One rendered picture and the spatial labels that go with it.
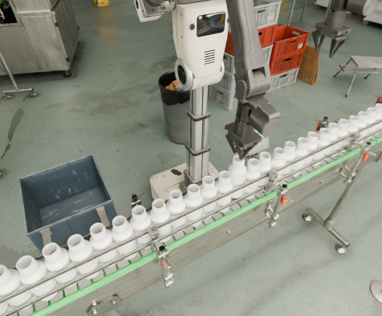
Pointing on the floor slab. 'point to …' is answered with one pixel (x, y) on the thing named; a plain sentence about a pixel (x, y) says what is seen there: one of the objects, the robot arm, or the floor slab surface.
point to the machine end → (32, 39)
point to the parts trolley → (303, 21)
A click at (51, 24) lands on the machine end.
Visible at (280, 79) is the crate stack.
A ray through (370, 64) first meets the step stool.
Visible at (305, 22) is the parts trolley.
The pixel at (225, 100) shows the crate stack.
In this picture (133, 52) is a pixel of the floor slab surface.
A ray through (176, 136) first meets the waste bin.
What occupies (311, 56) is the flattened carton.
